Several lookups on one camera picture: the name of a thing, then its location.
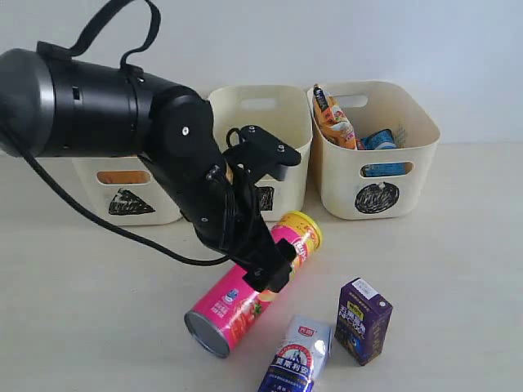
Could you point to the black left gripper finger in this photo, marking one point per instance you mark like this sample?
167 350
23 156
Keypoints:
266 278
286 250

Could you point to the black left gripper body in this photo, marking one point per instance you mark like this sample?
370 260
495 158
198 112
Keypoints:
236 231

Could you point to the pink Lays chips can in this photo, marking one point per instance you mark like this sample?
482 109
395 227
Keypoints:
223 316

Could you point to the yellow Lays chips can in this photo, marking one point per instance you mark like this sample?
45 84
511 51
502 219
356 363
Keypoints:
137 177

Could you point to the orange noodle packet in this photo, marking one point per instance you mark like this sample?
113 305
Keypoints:
332 120

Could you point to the blue noodle packet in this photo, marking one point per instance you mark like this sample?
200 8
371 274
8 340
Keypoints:
380 140

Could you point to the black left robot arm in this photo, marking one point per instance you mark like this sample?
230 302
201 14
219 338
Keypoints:
67 108

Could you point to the white blue milk pouch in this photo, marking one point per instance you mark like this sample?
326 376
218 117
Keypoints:
300 358

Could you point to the cream bin with circle mark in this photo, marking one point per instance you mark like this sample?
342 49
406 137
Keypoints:
374 183

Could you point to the purple drink carton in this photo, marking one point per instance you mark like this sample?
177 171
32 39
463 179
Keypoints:
363 316

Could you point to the cream bin with triangle mark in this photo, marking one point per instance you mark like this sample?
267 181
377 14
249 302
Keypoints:
125 205

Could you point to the cream bin with square mark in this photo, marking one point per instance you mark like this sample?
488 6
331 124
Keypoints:
282 111

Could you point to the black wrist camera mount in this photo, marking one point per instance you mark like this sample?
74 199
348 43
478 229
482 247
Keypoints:
260 152

